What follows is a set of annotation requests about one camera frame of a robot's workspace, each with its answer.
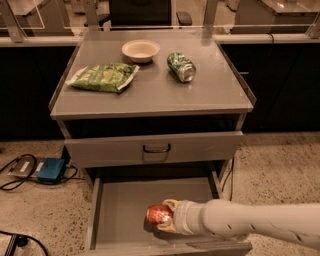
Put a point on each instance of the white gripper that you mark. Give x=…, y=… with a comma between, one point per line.
x=182, y=216

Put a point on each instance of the red coke can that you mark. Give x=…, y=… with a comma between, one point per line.
x=159, y=214

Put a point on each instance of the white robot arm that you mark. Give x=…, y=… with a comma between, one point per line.
x=295, y=223

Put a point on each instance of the open middle drawer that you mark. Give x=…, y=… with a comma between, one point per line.
x=117, y=225

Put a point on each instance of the closed upper drawer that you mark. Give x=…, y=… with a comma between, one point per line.
x=153, y=149

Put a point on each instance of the grey drawer cabinet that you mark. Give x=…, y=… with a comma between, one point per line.
x=156, y=102

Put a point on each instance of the green soda can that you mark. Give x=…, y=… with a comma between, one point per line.
x=182, y=66

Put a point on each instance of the blue box on floor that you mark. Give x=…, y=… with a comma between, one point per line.
x=51, y=170

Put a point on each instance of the green chip bag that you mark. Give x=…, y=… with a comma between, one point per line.
x=111, y=77

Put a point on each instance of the grey flat device on floor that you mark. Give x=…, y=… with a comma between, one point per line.
x=26, y=166

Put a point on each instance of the white paper bowl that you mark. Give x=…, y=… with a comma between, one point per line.
x=140, y=51

